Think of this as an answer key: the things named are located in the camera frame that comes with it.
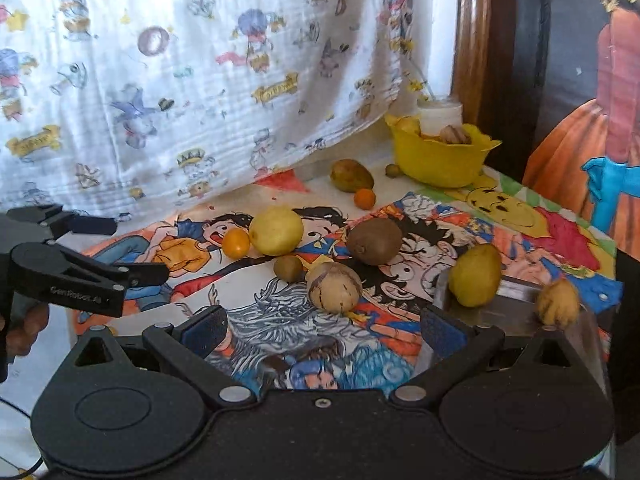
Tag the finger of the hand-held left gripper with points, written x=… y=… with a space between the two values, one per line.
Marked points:
x=145 y=275
x=92 y=225

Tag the small orange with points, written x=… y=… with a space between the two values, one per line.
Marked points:
x=364 y=198

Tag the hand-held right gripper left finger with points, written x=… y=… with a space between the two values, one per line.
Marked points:
x=207 y=331

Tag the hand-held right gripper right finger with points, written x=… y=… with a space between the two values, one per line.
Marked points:
x=442 y=332

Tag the walnut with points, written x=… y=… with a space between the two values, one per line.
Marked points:
x=454 y=135
x=557 y=302

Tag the white cartoon printed blanket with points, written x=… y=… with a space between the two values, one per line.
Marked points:
x=150 y=85

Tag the person's left hand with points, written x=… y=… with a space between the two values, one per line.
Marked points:
x=27 y=330

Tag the wall poster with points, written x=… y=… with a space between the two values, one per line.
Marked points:
x=620 y=85

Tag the small brown kiwi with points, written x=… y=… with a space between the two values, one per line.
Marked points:
x=288 y=268

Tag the large brown potato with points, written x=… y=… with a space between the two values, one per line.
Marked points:
x=351 y=175

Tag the large brown kiwi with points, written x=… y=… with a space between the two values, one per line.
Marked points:
x=374 y=241

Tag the brown wooden frame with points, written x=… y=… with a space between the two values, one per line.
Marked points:
x=472 y=35

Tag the tan round fruit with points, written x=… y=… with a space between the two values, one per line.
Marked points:
x=333 y=287

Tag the yellow plastic bowl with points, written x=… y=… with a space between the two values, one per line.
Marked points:
x=440 y=162

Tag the small orange tomato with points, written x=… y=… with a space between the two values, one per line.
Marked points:
x=236 y=243

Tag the yellow lemon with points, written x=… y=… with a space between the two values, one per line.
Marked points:
x=276 y=231

